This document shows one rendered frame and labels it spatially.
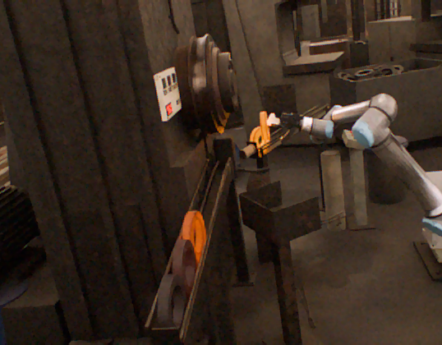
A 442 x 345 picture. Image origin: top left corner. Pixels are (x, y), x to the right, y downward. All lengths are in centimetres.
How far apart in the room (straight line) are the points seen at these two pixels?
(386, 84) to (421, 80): 32
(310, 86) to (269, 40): 63
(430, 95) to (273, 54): 156
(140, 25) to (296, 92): 326
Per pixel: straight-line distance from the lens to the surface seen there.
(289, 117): 250
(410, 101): 445
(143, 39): 181
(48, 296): 252
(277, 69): 491
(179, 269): 146
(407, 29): 601
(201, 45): 213
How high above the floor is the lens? 139
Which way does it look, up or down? 17 degrees down
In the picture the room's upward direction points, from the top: 9 degrees counter-clockwise
